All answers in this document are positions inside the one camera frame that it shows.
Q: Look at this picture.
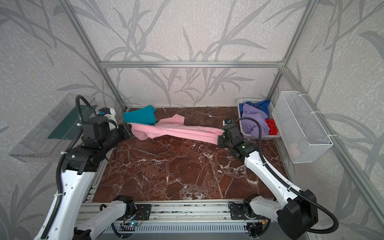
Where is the purple t-shirt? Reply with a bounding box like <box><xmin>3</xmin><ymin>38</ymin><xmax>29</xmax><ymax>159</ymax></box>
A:
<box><xmin>241</xmin><ymin>104</ymin><xmax>270</xmax><ymax>137</ymax></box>

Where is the white plastic laundry basket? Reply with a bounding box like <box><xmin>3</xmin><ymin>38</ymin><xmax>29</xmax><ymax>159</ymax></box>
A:
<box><xmin>237</xmin><ymin>98</ymin><xmax>281</xmax><ymax>140</ymax></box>

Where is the pink t-shirt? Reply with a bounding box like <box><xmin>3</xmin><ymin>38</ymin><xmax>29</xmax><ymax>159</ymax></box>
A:
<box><xmin>131</xmin><ymin>114</ymin><xmax>223</xmax><ymax>145</ymax></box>

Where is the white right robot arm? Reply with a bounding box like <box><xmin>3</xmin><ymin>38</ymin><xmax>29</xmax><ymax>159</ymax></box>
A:
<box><xmin>218</xmin><ymin>124</ymin><xmax>319</xmax><ymax>240</ymax></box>

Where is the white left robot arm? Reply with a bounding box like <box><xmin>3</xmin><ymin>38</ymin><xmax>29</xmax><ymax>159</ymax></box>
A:
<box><xmin>35</xmin><ymin>116</ymin><xmax>136</xmax><ymax>240</ymax></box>

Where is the folded teal t-shirt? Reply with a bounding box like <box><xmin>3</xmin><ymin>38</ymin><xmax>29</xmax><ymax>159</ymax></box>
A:
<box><xmin>123</xmin><ymin>105</ymin><xmax>157</xmax><ymax>125</ymax></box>

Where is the red t-shirt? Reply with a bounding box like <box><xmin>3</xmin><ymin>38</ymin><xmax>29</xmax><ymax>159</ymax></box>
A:
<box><xmin>266</xmin><ymin>119</ymin><xmax>279</xmax><ymax>136</ymax></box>

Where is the blue t-shirt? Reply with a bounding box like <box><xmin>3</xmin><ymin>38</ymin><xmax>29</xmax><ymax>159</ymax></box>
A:
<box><xmin>239</xmin><ymin>100</ymin><xmax>270</xmax><ymax>116</ymax></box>

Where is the green circuit board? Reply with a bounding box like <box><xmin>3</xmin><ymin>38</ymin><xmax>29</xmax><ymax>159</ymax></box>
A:
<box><xmin>121</xmin><ymin>222</ymin><xmax>142</xmax><ymax>232</ymax></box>

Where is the clear acrylic wall shelf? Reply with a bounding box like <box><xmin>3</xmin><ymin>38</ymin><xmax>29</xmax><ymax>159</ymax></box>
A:
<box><xmin>9</xmin><ymin>94</ymin><xmax>80</xmax><ymax>163</ymax></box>

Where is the white wire mesh basket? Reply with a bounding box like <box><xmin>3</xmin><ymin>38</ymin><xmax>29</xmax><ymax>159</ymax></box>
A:
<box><xmin>272</xmin><ymin>91</ymin><xmax>333</xmax><ymax>164</ymax></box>

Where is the aluminium cage frame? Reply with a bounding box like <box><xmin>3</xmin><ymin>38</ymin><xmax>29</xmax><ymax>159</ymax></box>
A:
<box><xmin>54</xmin><ymin>1</ymin><xmax>384</xmax><ymax>240</ymax></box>

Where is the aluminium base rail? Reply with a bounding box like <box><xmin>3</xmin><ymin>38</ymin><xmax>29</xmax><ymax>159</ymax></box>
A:
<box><xmin>59</xmin><ymin>199</ymin><xmax>319</xmax><ymax>240</ymax></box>

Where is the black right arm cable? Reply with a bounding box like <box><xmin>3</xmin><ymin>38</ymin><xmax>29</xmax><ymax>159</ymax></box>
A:
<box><xmin>232</xmin><ymin>116</ymin><xmax>339</xmax><ymax>235</ymax></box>

